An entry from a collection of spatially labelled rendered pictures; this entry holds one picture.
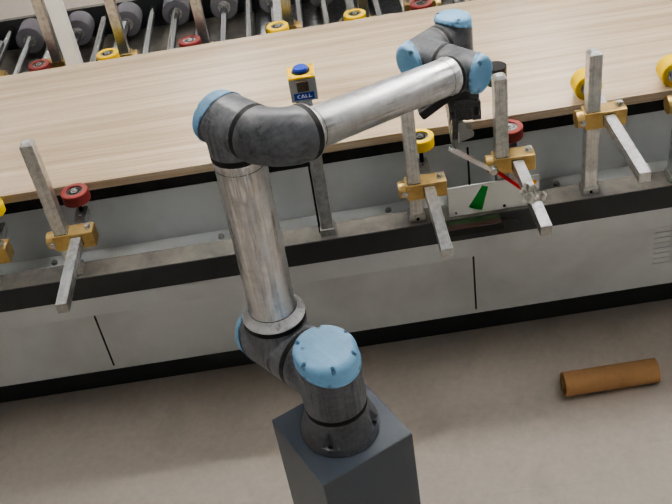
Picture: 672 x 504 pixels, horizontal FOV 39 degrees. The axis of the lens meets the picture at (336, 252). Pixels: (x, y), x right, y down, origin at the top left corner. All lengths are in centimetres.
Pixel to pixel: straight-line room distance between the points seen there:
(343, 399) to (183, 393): 129
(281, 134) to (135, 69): 164
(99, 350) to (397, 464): 135
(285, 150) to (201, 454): 155
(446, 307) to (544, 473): 67
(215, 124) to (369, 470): 91
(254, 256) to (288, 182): 84
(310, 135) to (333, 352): 54
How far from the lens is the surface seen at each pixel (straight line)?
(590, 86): 261
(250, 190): 195
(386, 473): 232
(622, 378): 314
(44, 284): 284
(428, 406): 313
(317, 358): 210
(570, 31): 323
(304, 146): 181
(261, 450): 310
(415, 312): 324
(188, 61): 336
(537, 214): 245
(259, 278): 209
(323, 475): 223
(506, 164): 265
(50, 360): 338
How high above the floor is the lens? 234
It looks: 38 degrees down
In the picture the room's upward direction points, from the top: 10 degrees counter-clockwise
